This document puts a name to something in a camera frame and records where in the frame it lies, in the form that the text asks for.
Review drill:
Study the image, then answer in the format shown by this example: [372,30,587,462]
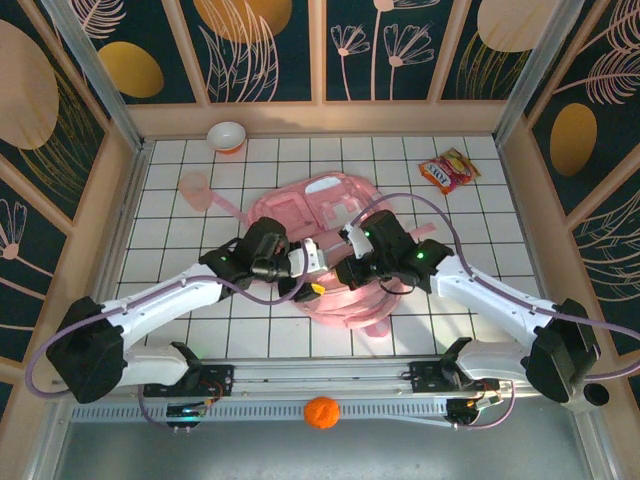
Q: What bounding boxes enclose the pink school backpack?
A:
[209,171,437,342]

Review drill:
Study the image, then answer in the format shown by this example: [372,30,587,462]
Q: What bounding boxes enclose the translucent pink plastic cup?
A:
[178,172,211,212]

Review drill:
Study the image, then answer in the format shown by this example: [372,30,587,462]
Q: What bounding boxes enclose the red orange snack packet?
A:
[418,147,482,196]

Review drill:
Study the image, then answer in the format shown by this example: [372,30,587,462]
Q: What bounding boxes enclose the orange ball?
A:
[303,395,341,430]

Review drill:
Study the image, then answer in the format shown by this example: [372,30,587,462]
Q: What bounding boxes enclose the white bowl orange base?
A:
[206,121,247,156]

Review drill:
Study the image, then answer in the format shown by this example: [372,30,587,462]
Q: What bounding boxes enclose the perforated metal strip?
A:
[69,402,451,424]

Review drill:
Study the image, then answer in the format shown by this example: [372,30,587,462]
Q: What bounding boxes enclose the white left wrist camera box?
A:
[287,238,329,274]

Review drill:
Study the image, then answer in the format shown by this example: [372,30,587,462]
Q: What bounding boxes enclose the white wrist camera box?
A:
[339,223,371,260]
[287,238,329,274]

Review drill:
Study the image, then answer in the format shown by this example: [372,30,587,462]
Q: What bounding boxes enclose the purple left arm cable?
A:
[24,242,309,430]

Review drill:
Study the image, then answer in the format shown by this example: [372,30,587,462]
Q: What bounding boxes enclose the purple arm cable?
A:
[24,242,309,430]
[347,192,640,432]

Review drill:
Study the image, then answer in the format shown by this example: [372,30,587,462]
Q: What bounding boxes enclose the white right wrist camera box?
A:
[339,223,371,260]

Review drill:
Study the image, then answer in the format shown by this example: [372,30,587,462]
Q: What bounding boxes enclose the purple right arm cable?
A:
[347,192,640,432]

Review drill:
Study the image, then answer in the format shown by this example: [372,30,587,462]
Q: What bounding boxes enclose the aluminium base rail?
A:
[49,353,591,401]

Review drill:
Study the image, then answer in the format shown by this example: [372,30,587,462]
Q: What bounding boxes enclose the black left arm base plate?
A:
[143,363,236,399]

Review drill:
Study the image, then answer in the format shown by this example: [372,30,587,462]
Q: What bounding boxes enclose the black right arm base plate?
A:
[408,360,501,394]

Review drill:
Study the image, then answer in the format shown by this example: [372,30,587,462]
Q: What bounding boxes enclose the aluminium frame post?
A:
[492,0,586,146]
[39,0,151,151]

